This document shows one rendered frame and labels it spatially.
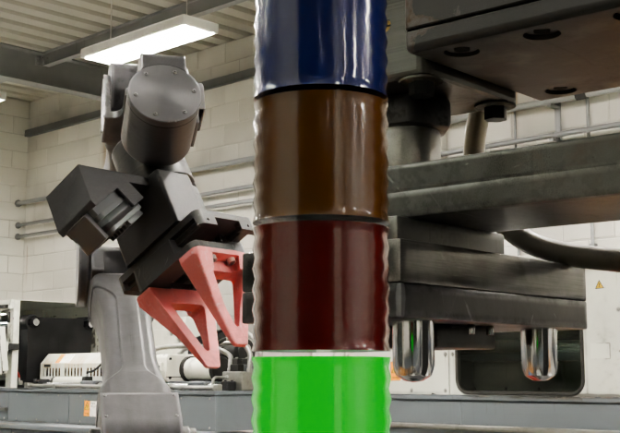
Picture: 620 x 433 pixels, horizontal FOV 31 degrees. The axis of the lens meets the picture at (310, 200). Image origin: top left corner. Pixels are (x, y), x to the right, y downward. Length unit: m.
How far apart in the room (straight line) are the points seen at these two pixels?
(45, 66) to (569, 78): 10.98
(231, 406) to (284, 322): 7.26
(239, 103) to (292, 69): 10.25
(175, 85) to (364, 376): 0.61
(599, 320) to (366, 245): 5.40
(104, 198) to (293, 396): 0.58
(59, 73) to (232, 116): 1.98
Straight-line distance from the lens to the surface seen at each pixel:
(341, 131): 0.30
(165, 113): 0.86
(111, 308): 1.09
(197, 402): 7.60
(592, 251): 0.64
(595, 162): 0.51
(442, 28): 0.53
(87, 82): 11.76
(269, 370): 0.30
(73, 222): 0.85
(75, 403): 8.72
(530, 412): 5.87
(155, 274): 0.88
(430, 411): 6.25
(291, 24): 0.31
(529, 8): 0.51
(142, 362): 1.02
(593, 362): 5.71
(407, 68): 0.56
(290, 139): 0.30
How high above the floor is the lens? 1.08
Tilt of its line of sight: 9 degrees up
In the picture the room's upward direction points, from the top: straight up
